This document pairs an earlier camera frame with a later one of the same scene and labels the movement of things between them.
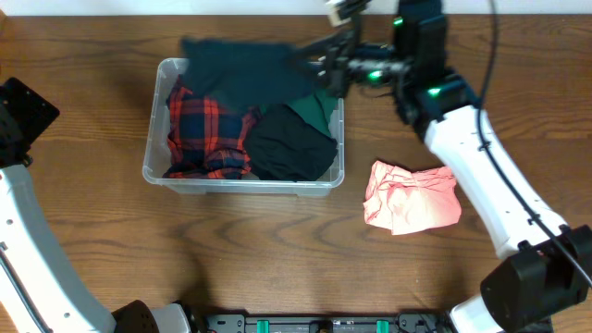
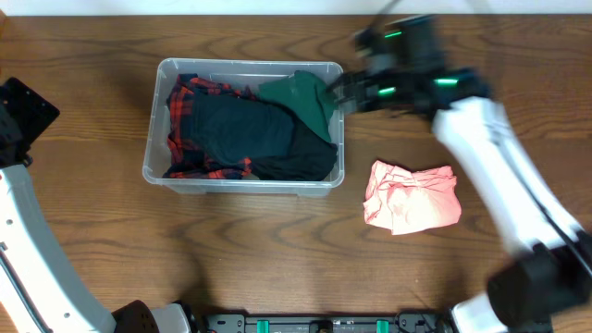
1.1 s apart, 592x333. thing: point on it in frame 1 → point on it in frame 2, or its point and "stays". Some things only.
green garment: x=315 y=110 stays
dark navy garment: x=246 y=72 → x=231 y=129
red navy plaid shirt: x=204 y=137 stays
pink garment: x=405 y=202 stays
